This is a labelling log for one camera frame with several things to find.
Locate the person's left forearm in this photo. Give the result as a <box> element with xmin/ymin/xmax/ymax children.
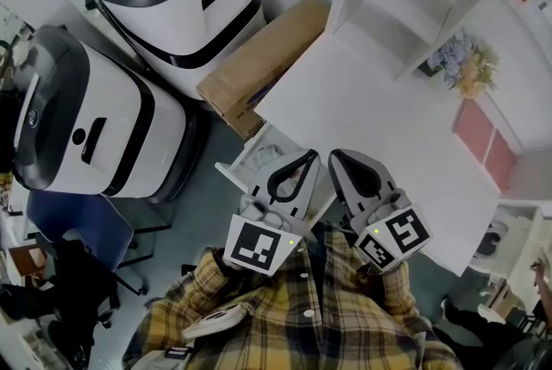
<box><xmin>191</xmin><ymin>249</ymin><xmax>242</xmax><ymax>300</ymax></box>

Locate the brown cardboard box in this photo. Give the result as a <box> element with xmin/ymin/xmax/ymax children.
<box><xmin>196</xmin><ymin>0</ymin><xmax>333</xmax><ymax>141</ymax></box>

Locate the black office chair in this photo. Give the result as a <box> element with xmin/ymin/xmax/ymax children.
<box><xmin>0</xmin><ymin>238</ymin><xmax>122</xmax><ymax>365</ymax></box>

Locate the person's yellow plaid shirt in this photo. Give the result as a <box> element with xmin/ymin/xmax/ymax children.
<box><xmin>122</xmin><ymin>225</ymin><xmax>462</xmax><ymax>370</ymax></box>

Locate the white drawer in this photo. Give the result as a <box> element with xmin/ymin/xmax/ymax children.
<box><xmin>214</xmin><ymin>122</ymin><xmax>337</xmax><ymax>231</ymax></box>

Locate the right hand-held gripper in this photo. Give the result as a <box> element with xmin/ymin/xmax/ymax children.
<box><xmin>327</xmin><ymin>147</ymin><xmax>433</xmax><ymax>274</ymax></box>

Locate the blue chair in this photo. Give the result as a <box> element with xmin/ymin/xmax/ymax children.
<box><xmin>25</xmin><ymin>189</ymin><xmax>154</xmax><ymax>296</ymax></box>

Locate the brown wooden table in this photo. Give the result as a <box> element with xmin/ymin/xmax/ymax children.
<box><xmin>8</xmin><ymin>245</ymin><xmax>47</xmax><ymax>281</ymax></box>

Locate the person's right forearm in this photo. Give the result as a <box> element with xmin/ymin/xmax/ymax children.
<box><xmin>357</xmin><ymin>262</ymin><xmax>422</xmax><ymax>330</ymax></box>

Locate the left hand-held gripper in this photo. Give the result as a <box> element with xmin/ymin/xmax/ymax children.
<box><xmin>223</xmin><ymin>147</ymin><xmax>323</xmax><ymax>278</ymax></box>

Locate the black white chest clip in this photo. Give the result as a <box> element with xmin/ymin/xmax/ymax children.
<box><xmin>166</xmin><ymin>345</ymin><xmax>194</xmax><ymax>360</ymax></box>

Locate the potted flower bouquet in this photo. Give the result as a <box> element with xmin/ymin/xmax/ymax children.
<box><xmin>417</xmin><ymin>29</ymin><xmax>499</xmax><ymax>100</ymax></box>

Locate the large white black robot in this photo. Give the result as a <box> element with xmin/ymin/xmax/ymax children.
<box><xmin>79</xmin><ymin>0</ymin><xmax>267</xmax><ymax>100</ymax></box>
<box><xmin>10</xmin><ymin>25</ymin><xmax>210</xmax><ymax>204</ymax></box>

